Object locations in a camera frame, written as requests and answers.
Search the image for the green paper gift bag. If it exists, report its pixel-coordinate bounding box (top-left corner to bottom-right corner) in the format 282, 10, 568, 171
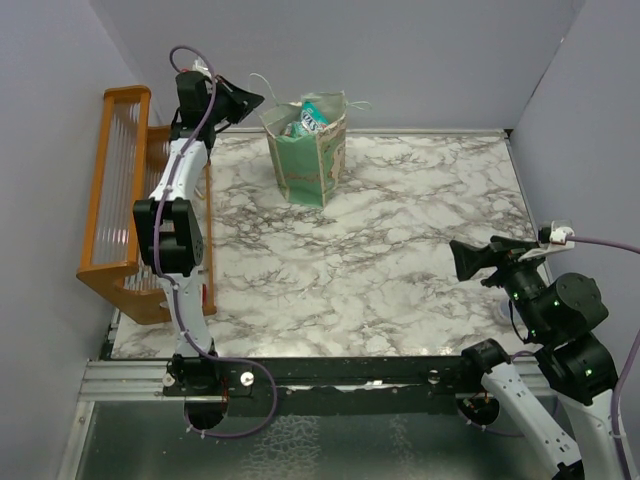
258, 91, 372, 208

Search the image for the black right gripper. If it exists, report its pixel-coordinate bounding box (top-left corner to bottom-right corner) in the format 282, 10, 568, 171
451, 233, 550, 337

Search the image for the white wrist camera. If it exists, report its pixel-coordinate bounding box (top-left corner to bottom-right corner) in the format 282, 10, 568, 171
537, 220, 575, 246
191, 57, 211, 77

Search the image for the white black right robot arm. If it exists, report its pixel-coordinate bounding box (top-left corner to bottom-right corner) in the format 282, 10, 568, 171
449, 227, 639, 479

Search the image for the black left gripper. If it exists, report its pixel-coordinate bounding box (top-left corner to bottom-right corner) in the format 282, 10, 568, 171
203, 74, 262, 124

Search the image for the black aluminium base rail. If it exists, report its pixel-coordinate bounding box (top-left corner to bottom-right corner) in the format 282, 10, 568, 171
79, 356, 484, 417

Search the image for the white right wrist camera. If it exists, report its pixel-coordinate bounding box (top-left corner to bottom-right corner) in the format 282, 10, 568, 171
537, 220, 575, 246

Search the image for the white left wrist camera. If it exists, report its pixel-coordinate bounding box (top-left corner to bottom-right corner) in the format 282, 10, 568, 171
191, 57, 211, 77

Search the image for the orange wooden tiered rack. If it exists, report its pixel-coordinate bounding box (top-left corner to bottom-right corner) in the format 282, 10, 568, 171
75, 85, 218, 326

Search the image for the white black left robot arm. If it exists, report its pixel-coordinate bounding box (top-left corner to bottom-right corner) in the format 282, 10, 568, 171
133, 70, 264, 395

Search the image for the clear plastic cup lid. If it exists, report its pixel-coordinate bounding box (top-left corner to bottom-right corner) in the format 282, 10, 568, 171
494, 300, 511, 325

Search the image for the green Fox's mint candy bag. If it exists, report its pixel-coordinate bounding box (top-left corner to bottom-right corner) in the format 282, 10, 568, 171
282, 101, 329, 138

